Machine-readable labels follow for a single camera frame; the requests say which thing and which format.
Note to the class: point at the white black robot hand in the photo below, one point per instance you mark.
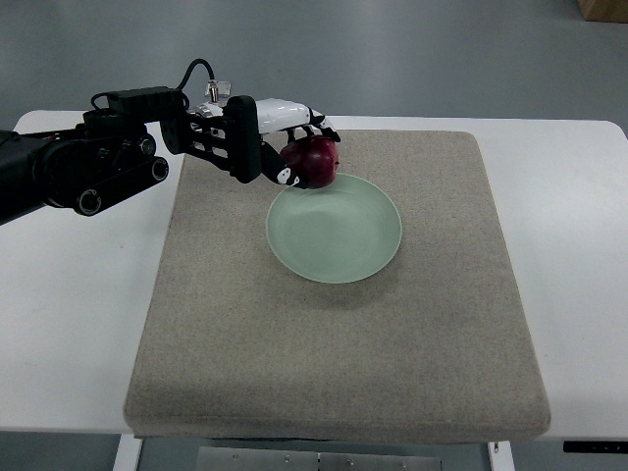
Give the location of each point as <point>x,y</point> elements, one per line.
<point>297,121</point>

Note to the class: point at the dark red apple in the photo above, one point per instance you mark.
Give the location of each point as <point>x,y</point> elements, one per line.
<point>313,159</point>

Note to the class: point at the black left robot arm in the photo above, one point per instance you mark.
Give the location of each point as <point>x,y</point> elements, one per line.
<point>110,156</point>

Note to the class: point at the pale green plate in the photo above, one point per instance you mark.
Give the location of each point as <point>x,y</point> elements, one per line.
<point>338,234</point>

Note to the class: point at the clear plastic clamp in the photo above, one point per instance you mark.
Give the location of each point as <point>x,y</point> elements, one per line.
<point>218,91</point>

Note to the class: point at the cardboard box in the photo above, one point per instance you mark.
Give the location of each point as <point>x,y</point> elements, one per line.
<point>604,11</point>

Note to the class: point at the black table control panel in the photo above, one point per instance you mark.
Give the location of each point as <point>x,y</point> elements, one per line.
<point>595,447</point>

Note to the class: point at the metal bracket under table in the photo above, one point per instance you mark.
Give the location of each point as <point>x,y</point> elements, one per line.
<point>227,458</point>

